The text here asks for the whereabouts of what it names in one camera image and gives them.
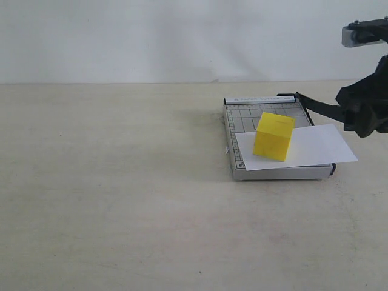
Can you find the black cutter blade arm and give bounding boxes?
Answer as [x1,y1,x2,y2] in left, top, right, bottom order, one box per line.
[294,92,388,134]

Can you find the grey paper cutter base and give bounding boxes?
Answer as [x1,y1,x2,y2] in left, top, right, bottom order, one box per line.
[223,93,336,181]

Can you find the white paper sheet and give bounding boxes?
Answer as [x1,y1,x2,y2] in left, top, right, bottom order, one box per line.
[236,124,358,171]

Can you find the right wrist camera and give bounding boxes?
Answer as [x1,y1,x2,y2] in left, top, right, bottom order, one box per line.
[341,16,387,48]

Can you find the yellow foam cube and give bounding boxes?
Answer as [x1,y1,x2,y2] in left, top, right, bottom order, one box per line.
[253,112,296,162]

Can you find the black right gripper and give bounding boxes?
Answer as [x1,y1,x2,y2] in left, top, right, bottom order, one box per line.
[336,55,387,138]

